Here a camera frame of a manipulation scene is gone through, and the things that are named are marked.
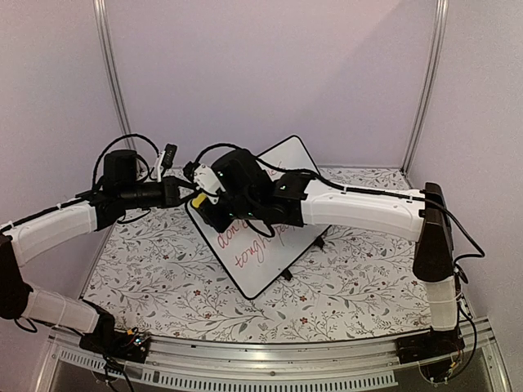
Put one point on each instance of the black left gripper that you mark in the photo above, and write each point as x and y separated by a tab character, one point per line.
172	193

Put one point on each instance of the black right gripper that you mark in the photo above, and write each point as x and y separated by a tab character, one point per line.
217	222

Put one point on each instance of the yellow black whiteboard eraser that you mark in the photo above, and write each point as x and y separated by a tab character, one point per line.
202	200

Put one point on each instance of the white whiteboard black frame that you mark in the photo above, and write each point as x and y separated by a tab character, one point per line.
252	261

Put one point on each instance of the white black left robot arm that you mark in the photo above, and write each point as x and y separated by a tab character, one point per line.
26	239

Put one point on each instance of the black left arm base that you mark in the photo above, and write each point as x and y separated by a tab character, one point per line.
131	345

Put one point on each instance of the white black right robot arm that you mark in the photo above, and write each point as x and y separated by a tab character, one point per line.
419	216

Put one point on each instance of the black whiteboard stand foot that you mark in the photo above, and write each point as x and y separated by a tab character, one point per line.
319	242
286	275

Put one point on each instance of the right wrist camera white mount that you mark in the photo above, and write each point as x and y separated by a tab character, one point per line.
205	179

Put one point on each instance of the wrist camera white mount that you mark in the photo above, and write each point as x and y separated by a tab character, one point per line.
205	179
164	161

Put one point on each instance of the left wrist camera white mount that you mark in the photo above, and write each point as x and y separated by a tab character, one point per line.
164	161

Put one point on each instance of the aluminium front rail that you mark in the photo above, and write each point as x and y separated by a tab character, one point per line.
359	365

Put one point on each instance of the aluminium corner post left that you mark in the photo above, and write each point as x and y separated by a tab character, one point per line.
111	69

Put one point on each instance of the aluminium corner post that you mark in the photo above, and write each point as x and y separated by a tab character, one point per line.
111	69
433	60

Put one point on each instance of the aluminium corner post right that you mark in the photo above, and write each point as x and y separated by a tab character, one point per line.
433	60

